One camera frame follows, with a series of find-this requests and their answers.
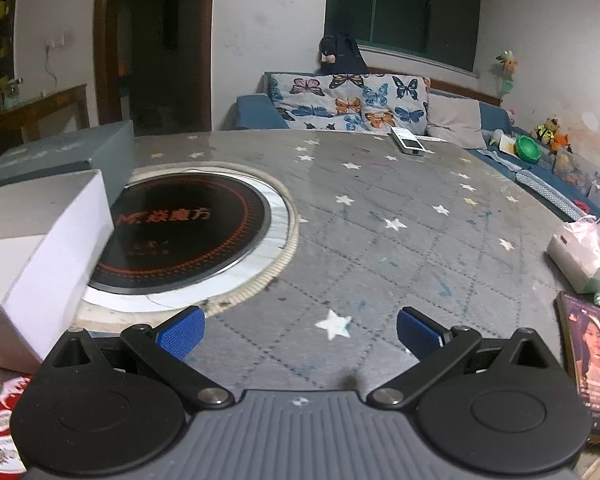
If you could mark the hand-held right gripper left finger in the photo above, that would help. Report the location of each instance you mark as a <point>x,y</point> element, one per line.
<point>180,335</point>

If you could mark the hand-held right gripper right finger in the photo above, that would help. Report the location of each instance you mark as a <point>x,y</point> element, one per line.
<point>420,330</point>

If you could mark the white cardboard box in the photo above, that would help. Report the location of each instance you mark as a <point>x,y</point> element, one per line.
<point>45,270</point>

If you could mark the large grey printed box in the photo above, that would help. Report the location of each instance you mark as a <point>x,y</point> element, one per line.
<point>55,152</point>

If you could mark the grey star-quilted desktop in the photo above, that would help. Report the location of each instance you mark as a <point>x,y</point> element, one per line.
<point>380,240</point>

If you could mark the black round induction cooker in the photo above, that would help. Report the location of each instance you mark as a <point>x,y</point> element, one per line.
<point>180,240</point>

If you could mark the smartphone with lit screen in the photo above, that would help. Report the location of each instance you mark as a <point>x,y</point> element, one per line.
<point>590,360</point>

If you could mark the pink tissue pack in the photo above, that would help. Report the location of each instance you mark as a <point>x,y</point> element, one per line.
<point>580,255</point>

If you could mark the small white device box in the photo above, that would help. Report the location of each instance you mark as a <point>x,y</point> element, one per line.
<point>409,142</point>

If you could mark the red printed packet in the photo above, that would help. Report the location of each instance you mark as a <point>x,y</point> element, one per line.
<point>5,420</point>

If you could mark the white card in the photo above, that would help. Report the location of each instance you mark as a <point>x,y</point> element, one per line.
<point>507,142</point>

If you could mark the green plastic bowl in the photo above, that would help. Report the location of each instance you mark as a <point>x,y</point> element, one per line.
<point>527,149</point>

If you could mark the beige pillow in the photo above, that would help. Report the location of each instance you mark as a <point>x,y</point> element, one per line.
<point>455,120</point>

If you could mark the clear plastic toy bag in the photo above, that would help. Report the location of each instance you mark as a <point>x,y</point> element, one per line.
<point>577,172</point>

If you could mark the brown stuffed bear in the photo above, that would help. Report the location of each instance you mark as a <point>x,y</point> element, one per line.
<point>546,131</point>

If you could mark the orange stuffed toy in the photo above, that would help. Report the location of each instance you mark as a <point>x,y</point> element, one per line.
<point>562,141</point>

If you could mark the blue and beige sofa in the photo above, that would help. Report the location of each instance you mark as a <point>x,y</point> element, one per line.
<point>257,110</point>

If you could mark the butterfly print pillow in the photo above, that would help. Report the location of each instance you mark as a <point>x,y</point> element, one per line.
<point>330,100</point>

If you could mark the brown wooden table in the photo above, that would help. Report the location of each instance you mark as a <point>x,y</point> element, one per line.
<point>55,102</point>

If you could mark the plush flower toy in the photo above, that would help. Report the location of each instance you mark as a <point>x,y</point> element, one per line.
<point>506,72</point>

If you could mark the dark bag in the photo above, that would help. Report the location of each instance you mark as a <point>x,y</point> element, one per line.
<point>347,55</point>

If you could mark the green framed window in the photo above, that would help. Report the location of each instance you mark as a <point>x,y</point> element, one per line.
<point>405,5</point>

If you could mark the brown wooden door frame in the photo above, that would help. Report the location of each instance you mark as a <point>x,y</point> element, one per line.
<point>102,45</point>

